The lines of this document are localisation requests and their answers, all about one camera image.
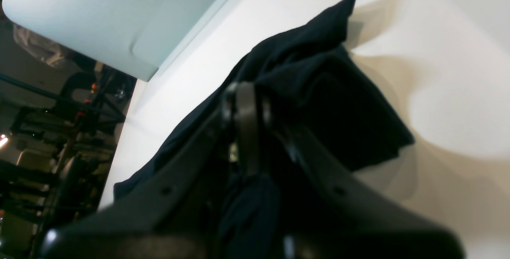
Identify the black t-shirt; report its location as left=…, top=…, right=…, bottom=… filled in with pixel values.
left=113, top=0, right=415, bottom=259

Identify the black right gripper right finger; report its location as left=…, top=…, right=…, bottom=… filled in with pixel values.
left=257, top=94, right=465, bottom=259

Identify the white bin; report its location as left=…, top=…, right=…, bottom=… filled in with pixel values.
left=2, top=0, right=228, bottom=81

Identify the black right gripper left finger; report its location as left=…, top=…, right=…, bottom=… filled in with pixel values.
left=40, top=82, right=255, bottom=259

